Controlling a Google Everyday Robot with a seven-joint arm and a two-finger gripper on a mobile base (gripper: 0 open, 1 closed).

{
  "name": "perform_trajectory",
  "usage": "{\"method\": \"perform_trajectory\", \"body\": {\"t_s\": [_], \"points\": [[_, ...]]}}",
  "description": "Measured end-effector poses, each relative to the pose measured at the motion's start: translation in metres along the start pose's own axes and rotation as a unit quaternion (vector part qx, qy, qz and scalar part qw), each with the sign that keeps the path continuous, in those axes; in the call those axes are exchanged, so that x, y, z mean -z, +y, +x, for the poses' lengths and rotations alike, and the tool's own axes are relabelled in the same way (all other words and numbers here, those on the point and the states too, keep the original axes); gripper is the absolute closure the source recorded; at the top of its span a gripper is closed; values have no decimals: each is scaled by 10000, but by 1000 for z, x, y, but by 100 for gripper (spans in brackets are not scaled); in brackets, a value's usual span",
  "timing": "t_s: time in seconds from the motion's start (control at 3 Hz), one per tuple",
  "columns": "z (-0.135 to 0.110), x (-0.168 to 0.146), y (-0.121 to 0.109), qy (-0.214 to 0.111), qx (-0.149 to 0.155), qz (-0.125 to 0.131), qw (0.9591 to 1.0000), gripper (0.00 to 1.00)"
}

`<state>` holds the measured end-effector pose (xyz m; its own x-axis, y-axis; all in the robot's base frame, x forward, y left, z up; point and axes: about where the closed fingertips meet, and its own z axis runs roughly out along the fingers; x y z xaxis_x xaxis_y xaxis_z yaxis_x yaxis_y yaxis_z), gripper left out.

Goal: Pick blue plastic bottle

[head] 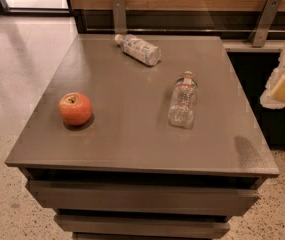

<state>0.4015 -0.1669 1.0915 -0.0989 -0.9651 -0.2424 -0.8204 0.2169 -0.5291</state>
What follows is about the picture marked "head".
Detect blue label plastic bottle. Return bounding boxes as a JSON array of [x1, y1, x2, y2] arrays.
[[115, 34, 161, 66]]

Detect clear plastic bottle red label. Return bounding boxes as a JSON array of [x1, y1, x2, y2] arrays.
[[168, 71, 198, 129]]

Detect lower grey drawer front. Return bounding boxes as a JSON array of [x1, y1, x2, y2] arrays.
[[55, 215, 230, 239]]

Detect grey drawer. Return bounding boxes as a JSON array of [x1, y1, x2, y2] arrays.
[[55, 215, 230, 239], [28, 181, 259, 216]]

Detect red apple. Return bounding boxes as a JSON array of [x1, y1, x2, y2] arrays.
[[58, 92, 93, 126]]

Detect upper grey drawer front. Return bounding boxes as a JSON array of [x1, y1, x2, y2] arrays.
[[28, 181, 259, 216]]

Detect left metal wall bracket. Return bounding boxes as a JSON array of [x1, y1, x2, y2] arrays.
[[111, 0, 127, 34]]

